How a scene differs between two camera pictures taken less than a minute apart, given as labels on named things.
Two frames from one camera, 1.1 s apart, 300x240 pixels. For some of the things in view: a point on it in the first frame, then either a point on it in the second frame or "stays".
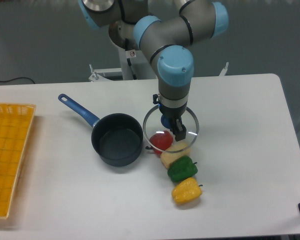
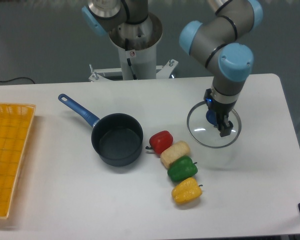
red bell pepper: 160,141 stays
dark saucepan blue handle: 117,138 stays
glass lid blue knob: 158,133 → 202,124
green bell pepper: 181,168 stays
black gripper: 174,113 → 221,110
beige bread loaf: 167,157 stays
